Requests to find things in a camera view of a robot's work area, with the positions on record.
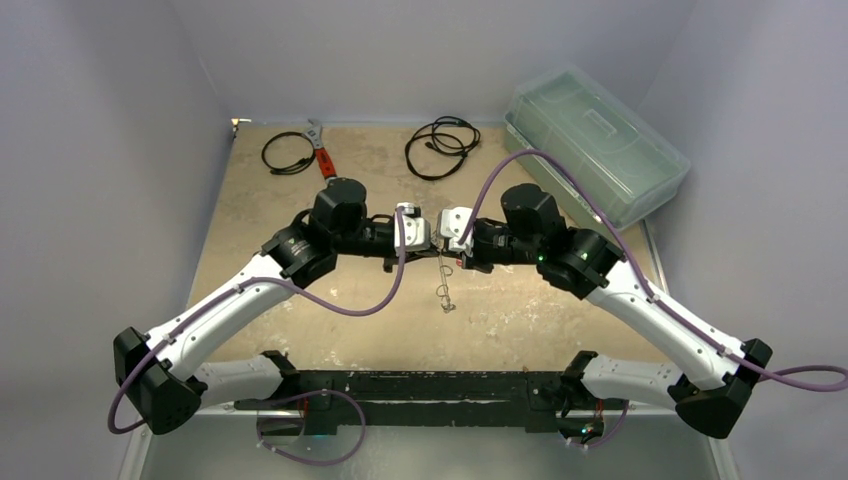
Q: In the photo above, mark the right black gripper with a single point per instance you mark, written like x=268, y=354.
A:
x=468, y=258

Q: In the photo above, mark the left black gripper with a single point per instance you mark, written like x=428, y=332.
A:
x=390, y=260

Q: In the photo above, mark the large metal keyring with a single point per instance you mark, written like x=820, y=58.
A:
x=443, y=288

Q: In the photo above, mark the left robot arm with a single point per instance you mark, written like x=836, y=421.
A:
x=164, y=372

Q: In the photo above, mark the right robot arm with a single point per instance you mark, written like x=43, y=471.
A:
x=699, y=382

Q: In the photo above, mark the clear plastic storage box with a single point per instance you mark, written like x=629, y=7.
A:
x=627, y=168

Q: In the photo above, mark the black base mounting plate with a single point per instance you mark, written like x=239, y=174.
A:
x=535, y=401

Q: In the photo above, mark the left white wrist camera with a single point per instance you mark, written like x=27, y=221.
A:
x=412, y=231

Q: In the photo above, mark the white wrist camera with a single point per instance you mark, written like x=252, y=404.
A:
x=452, y=223
x=412, y=231

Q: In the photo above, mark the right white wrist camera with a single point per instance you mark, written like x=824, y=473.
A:
x=452, y=223

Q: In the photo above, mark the red handled adjustable wrench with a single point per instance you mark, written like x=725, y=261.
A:
x=314, y=135

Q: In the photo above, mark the aluminium frame rail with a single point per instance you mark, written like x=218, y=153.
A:
x=222, y=442

